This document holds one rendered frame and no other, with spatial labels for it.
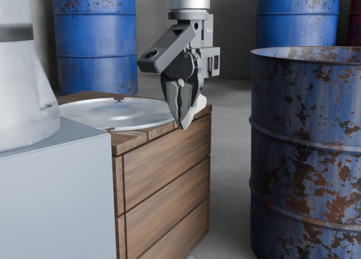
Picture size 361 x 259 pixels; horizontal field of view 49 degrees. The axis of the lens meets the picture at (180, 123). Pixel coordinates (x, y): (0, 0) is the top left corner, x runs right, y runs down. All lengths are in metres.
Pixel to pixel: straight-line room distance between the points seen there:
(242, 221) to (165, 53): 0.65
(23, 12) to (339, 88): 0.56
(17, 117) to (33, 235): 0.10
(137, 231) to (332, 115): 0.42
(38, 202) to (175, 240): 0.60
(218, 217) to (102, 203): 0.81
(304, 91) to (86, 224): 0.51
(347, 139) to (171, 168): 0.35
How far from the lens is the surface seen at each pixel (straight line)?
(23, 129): 0.36
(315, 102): 0.78
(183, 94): 0.72
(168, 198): 0.86
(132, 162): 0.72
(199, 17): 0.71
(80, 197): 0.38
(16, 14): 0.37
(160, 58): 0.66
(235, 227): 1.14
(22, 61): 0.37
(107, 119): 0.83
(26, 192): 0.35
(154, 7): 4.05
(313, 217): 0.86
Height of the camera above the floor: 0.55
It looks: 15 degrees down
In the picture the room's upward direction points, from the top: straight up
